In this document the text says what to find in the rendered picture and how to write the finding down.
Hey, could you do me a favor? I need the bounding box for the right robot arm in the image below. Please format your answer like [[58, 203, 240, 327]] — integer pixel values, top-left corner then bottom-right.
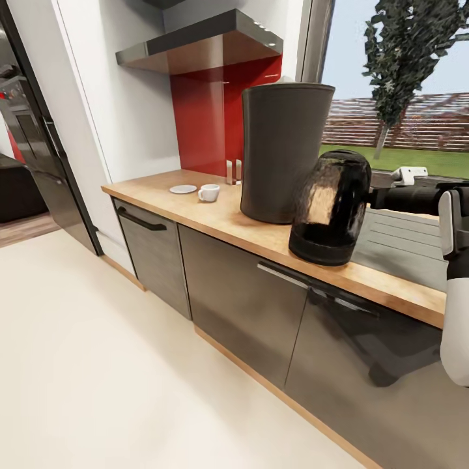
[[367, 167, 469, 387]]

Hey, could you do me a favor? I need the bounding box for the coffee cup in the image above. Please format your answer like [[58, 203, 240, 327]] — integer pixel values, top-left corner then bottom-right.
[[198, 184, 220, 202]]

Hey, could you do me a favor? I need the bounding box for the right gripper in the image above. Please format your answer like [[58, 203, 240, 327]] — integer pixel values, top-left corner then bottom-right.
[[367, 185, 423, 214]]

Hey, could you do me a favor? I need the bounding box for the electric kettle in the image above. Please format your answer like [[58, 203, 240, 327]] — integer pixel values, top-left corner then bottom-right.
[[289, 149, 372, 266]]

